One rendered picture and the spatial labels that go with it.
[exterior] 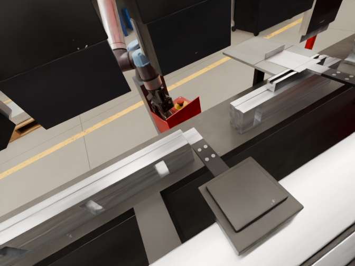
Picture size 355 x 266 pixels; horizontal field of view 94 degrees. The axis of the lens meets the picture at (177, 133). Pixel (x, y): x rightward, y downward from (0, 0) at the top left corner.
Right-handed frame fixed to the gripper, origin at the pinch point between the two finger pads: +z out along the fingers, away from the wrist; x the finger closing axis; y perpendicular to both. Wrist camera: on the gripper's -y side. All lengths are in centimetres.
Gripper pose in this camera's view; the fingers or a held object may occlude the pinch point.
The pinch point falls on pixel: (166, 119)
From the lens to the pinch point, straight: 88.1
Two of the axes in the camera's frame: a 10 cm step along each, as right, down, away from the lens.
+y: 6.0, 4.1, -6.9
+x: 7.5, -5.8, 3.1
